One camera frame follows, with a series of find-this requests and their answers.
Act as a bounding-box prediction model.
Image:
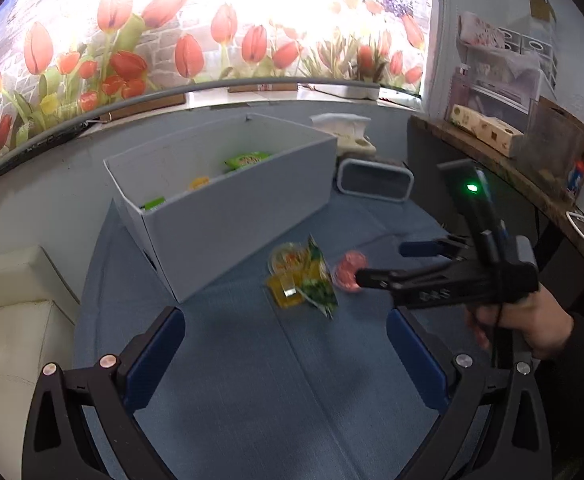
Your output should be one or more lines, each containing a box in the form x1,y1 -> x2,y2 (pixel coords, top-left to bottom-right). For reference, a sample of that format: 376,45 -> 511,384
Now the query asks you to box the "white leather sofa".
0,245 -> 81,457

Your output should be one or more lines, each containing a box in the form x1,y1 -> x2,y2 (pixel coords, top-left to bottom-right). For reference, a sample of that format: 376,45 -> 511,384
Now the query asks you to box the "cardboard piece on wall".
526,0 -> 558,24

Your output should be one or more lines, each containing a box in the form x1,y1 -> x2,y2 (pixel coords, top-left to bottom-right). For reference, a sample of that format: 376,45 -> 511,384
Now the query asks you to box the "cream patterned box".
449,104 -> 525,159

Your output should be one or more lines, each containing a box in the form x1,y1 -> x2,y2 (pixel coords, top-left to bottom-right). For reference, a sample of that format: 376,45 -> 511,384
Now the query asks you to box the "grey speaker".
336,157 -> 415,205

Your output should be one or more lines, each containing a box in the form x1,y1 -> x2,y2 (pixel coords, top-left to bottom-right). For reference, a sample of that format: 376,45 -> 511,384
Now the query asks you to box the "clear plastic container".
519,97 -> 584,187

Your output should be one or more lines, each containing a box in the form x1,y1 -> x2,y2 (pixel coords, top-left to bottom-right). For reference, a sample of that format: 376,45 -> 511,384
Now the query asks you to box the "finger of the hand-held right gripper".
354,265 -> 423,291
399,237 -> 473,260

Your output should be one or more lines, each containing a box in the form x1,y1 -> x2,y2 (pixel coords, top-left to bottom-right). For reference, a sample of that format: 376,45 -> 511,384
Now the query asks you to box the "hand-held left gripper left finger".
22,306 -> 187,480

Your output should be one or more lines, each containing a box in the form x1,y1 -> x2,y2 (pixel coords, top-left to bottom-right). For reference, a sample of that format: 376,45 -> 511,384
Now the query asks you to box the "white drawer organizer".
502,30 -> 558,97

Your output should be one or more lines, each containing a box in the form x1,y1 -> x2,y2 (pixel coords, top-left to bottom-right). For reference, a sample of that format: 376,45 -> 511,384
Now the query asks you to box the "wooden side shelf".
409,115 -> 584,281

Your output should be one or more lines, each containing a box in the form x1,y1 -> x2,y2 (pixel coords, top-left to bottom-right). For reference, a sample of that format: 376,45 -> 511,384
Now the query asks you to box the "pink jelly cup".
333,251 -> 370,292

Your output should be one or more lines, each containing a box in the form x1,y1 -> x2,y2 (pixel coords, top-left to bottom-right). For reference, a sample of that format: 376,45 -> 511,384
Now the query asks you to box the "white cardboard box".
103,112 -> 339,304

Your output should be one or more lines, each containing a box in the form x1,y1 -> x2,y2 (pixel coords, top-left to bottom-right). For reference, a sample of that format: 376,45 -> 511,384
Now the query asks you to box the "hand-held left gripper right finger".
386,306 -> 563,480

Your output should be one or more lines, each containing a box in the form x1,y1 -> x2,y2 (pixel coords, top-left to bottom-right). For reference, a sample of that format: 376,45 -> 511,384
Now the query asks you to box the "tissue box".
310,112 -> 377,157

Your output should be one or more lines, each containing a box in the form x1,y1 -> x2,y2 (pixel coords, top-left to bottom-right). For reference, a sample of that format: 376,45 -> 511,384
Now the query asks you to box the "person's right hand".
464,289 -> 575,359

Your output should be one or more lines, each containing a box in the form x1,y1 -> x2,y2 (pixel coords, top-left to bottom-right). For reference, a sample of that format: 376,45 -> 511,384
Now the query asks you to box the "orange jelly cup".
269,241 -> 307,275

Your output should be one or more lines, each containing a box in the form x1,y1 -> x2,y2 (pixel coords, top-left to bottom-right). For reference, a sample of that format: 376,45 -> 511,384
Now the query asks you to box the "floral pouch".
459,11 -> 508,50

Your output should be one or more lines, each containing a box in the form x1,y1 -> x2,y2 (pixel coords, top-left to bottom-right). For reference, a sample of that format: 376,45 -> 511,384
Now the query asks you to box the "tulip wall poster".
0,0 -> 433,187

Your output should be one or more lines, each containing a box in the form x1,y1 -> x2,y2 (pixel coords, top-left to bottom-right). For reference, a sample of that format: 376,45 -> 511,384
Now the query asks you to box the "yellow green snack packet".
297,234 -> 339,319

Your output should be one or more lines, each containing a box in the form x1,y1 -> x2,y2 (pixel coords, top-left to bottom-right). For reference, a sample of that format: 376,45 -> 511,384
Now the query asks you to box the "clear storage box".
454,55 -> 543,122

